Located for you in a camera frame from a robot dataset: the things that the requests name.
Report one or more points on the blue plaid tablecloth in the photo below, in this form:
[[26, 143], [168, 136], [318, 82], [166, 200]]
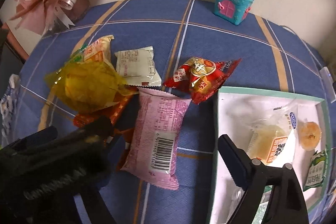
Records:
[[271, 57]]

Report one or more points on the yellow jelly cup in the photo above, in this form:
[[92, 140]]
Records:
[[309, 134]]

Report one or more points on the red candy bag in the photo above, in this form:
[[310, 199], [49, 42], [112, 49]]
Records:
[[201, 78]]

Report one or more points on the pink snack packet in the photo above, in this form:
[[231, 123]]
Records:
[[153, 150]]

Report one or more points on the green biscuit pack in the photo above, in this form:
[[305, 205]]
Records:
[[317, 170]]

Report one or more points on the yellow transparent snack bag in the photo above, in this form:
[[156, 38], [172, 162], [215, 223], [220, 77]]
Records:
[[88, 87]]

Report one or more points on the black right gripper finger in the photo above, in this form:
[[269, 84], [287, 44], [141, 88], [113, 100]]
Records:
[[286, 203]]

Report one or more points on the clear round cake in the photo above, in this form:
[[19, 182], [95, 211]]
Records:
[[269, 135]]

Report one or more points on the orange patterned snack packet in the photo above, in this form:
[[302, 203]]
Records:
[[112, 112]]

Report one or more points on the pale green brick-pattern packet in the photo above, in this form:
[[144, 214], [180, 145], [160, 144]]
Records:
[[237, 196]]

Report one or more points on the orange white snack packet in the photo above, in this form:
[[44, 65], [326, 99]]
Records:
[[98, 51]]

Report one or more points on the white tray teal rim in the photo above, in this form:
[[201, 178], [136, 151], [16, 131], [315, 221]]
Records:
[[238, 111]]

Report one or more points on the teal toy house box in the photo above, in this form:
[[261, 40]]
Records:
[[234, 11]]

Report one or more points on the crumpled blue white wrapper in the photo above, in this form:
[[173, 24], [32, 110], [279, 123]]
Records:
[[8, 108]]

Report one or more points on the dark red snack bar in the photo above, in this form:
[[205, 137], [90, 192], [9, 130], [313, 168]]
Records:
[[118, 146]]

